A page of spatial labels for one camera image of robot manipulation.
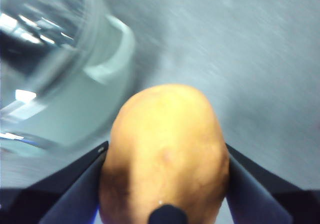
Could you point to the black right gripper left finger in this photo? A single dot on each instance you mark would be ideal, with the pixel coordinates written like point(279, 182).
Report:
point(62, 199)

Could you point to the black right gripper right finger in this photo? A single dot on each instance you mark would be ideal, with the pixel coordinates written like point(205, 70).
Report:
point(262, 199)

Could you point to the brown potato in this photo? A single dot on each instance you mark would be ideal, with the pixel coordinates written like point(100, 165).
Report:
point(165, 146)

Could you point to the pale green pot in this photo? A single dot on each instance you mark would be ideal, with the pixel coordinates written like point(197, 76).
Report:
point(82, 109)

